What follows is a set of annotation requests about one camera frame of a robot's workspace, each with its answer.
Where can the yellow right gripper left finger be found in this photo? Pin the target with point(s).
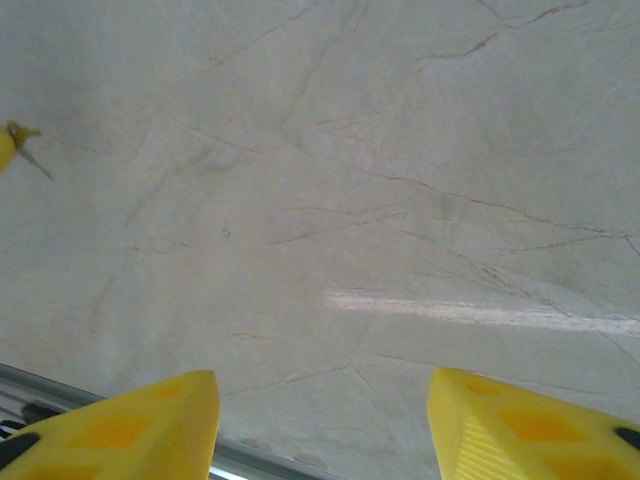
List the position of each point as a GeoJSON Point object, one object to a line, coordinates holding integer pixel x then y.
{"type": "Point", "coordinates": [125, 440]}

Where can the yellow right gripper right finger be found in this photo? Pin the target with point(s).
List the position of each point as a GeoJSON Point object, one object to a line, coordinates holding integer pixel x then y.
{"type": "Point", "coordinates": [525, 440]}

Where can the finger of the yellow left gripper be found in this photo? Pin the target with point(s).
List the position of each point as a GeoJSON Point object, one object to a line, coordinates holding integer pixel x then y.
{"type": "Point", "coordinates": [6, 147]}

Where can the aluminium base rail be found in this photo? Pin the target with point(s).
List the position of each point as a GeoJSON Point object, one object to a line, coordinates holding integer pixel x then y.
{"type": "Point", "coordinates": [50, 387]}

